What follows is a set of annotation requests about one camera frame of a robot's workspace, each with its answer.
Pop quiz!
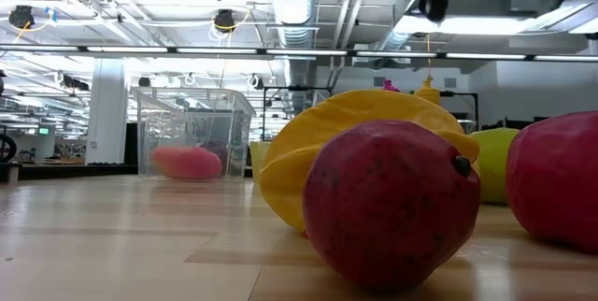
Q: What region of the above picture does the black frame stand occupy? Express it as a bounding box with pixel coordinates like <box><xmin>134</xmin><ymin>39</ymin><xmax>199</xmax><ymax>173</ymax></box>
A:
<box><xmin>261</xmin><ymin>84</ymin><xmax>334</xmax><ymax>142</ymax></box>
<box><xmin>412</xmin><ymin>89</ymin><xmax>480</xmax><ymax>133</ymax></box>

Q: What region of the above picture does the small dark red fruit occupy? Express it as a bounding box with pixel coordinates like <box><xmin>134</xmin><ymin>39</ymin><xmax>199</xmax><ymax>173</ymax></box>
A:
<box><xmin>302</xmin><ymin>119</ymin><xmax>482</xmax><ymax>293</ymax></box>

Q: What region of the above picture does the dark desk row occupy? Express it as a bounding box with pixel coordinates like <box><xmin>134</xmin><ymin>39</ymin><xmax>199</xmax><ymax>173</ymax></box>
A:
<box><xmin>480</xmin><ymin>114</ymin><xmax>564</xmax><ymax>130</ymax></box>

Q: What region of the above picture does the pale green cup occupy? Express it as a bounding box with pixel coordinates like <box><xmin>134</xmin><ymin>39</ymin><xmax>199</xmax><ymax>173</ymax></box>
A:
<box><xmin>249</xmin><ymin>139</ymin><xmax>275</xmax><ymax>185</ymax></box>

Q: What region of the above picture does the yellow toy starfruit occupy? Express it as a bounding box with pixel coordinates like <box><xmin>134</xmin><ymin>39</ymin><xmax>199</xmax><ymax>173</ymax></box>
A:
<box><xmin>258</xmin><ymin>88</ymin><xmax>485</xmax><ymax>233</ymax></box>

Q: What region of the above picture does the long linear ceiling light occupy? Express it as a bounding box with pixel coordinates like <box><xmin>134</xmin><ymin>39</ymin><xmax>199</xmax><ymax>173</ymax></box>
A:
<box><xmin>0</xmin><ymin>43</ymin><xmax>598</xmax><ymax>64</ymax></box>

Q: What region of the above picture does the black ceiling cable reel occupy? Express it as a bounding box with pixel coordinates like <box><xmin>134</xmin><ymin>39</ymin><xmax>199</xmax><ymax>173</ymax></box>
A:
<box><xmin>212</xmin><ymin>7</ymin><xmax>237</xmax><ymax>34</ymax></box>
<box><xmin>7</xmin><ymin>4</ymin><xmax>36</xmax><ymax>29</ymax></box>

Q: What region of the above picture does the clear plastic bin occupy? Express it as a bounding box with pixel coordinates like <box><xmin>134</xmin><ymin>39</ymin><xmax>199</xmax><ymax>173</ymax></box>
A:
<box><xmin>130</xmin><ymin>86</ymin><xmax>258</xmax><ymax>181</ymax></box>

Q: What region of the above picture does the white column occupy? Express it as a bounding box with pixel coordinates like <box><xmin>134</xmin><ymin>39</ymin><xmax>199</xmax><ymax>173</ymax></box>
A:
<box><xmin>87</xmin><ymin>57</ymin><xmax>130</xmax><ymax>165</ymax></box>

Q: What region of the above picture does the black wheel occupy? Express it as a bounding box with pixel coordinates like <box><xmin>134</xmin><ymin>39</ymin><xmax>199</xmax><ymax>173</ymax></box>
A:
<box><xmin>0</xmin><ymin>133</ymin><xmax>18</xmax><ymax>165</ymax></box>

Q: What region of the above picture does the yellow squeeze bottle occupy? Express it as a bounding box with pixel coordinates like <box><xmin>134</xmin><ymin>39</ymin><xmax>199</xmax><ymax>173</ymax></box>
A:
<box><xmin>413</xmin><ymin>75</ymin><xmax>442</xmax><ymax>107</ymax></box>

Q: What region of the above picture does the red toy apple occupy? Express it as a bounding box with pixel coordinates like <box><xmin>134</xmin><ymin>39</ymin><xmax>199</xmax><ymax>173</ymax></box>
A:
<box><xmin>505</xmin><ymin>109</ymin><xmax>598</xmax><ymax>253</ymax></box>

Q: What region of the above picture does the hanging yellow cord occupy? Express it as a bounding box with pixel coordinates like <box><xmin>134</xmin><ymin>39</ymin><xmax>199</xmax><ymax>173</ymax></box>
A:
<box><xmin>423</xmin><ymin>33</ymin><xmax>434</xmax><ymax>78</ymax></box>

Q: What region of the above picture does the yellow-green toy fruit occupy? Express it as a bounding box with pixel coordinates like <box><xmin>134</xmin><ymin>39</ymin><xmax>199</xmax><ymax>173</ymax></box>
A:
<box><xmin>468</xmin><ymin>126</ymin><xmax>521</xmax><ymax>206</ymax></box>

